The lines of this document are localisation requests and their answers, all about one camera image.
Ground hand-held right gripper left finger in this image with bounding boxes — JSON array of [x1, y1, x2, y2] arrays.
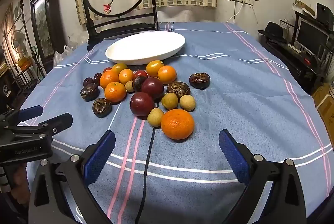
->
[[28, 130, 116, 224]]

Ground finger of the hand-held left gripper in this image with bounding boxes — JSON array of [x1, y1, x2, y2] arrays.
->
[[14, 113, 74, 140], [0, 105, 44, 128]]

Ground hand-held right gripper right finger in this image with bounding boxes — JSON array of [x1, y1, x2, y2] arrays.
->
[[219, 129, 306, 224]]

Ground orange tomato plate top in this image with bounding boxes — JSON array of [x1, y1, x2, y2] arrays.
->
[[104, 81, 127, 103]]

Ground orange tomato plate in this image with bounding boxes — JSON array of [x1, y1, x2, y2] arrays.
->
[[104, 81, 127, 103], [100, 70, 120, 89]]

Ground large mandarin orange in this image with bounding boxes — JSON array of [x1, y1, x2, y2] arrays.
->
[[161, 108, 195, 140]]

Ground orange tomato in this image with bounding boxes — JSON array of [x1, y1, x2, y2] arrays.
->
[[119, 69, 134, 85]]

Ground yellow-green tomato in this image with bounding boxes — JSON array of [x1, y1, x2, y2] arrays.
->
[[111, 63, 128, 75]]

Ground yellow-orange tomato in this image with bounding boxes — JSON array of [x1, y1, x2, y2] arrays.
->
[[145, 60, 164, 77]]

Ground white oval plate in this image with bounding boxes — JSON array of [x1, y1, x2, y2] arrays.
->
[[105, 32, 186, 66]]

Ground person's left hand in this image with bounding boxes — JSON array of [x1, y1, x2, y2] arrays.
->
[[11, 163, 31, 205]]

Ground white plastic bag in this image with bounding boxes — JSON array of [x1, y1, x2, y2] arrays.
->
[[53, 45, 75, 68]]

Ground standing fan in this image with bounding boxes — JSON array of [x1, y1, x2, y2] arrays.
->
[[10, 30, 28, 75]]

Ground blue striped tablecloth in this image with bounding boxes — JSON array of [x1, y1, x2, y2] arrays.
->
[[16, 22, 333, 224]]

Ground black light stand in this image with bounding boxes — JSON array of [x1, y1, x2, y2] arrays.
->
[[18, 0, 46, 81]]

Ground cardboard box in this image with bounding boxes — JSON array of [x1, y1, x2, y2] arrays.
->
[[312, 83, 334, 125]]

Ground television on stand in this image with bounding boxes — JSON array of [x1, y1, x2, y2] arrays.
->
[[259, 11, 334, 94]]

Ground black hat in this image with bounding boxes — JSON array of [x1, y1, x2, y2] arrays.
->
[[257, 22, 286, 38]]

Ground computer monitor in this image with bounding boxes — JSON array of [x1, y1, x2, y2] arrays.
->
[[295, 19, 330, 55]]

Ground black speaker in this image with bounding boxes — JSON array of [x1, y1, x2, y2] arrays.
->
[[316, 3, 334, 26]]

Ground white power cord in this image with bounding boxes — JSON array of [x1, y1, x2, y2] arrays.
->
[[226, 0, 247, 24]]

